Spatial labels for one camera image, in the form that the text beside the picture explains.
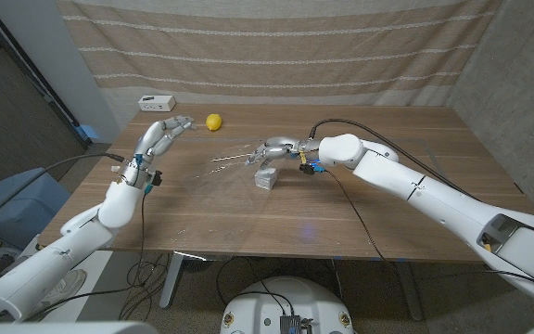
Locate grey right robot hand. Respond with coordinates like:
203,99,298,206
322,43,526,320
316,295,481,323
245,136,322,169

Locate beige striped backdrop cloth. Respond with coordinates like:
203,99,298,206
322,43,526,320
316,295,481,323
56,0,502,108

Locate blue grey bin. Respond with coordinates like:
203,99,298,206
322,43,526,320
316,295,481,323
0,166,67,250

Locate white sneaker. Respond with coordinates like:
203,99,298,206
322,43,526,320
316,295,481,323
39,268,87,308

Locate grey table leg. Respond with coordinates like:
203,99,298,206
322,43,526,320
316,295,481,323
395,262,424,321
159,252,187,310

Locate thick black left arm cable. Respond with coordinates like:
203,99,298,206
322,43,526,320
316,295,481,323
0,152,127,236

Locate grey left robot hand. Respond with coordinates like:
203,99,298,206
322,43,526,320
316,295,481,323
113,115,198,189

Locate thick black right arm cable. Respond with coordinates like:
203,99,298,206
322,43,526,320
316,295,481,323
308,118,484,203

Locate small white box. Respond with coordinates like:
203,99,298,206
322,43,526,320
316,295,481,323
254,166,278,191

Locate black door frame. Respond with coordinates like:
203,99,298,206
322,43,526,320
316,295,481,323
0,0,90,150

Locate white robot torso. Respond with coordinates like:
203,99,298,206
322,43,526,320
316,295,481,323
220,276,355,334

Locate thin black arm wire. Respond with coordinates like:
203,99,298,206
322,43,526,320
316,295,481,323
323,167,388,265
28,190,147,322

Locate tangled black floor cables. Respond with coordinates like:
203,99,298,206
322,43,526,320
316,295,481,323
118,259,172,321

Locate thin black right arm wire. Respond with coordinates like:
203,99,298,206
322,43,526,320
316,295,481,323
323,167,388,265

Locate grey torso connector box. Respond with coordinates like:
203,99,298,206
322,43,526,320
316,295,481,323
279,315,314,334

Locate clear cellophane sheet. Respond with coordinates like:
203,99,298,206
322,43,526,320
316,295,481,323
155,136,500,262

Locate small blue floor object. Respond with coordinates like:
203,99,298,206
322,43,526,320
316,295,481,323
79,123,100,140

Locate thin black left arm wire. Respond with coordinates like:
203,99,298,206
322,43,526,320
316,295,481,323
28,190,147,322

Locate white power strip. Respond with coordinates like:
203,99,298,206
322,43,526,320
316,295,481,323
137,95,177,113

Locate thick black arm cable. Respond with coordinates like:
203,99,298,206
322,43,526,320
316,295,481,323
308,118,484,203
0,152,127,236

